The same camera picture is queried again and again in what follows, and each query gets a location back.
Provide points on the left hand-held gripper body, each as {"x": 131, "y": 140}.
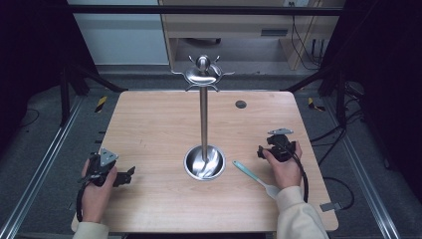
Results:
{"x": 105, "y": 158}

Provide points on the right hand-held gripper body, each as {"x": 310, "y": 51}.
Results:
{"x": 282, "y": 146}

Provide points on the steel utensil stand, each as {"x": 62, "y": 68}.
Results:
{"x": 203, "y": 122}

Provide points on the person's right hand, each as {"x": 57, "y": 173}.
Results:
{"x": 286, "y": 172}

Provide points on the person's left hand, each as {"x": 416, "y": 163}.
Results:
{"x": 97, "y": 199}

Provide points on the yellow black striped tape marker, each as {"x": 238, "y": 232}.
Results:
{"x": 313, "y": 104}
{"x": 101, "y": 104}

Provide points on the black metal stand legs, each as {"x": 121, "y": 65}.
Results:
{"x": 335, "y": 86}
{"x": 66, "y": 93}

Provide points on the light wooden cabinet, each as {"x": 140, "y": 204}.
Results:
{"x": 232, "y": 30}

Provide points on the white panel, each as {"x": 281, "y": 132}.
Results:
{"x": 122, "y": 36}

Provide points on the dark curtain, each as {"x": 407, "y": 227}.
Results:
{"x": 388, "y": 83}
{"x": 30, "y": 59}

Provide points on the aluminium floor rail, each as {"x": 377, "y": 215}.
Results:
{"x": 40, "y": 169}
{"x": 365, "y": 179}

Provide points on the grey metal table bracket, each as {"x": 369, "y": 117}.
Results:
{"x": 330, "y": 206}

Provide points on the black horizontal frame bar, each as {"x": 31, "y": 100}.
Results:
{"x": 199, "y": 10}

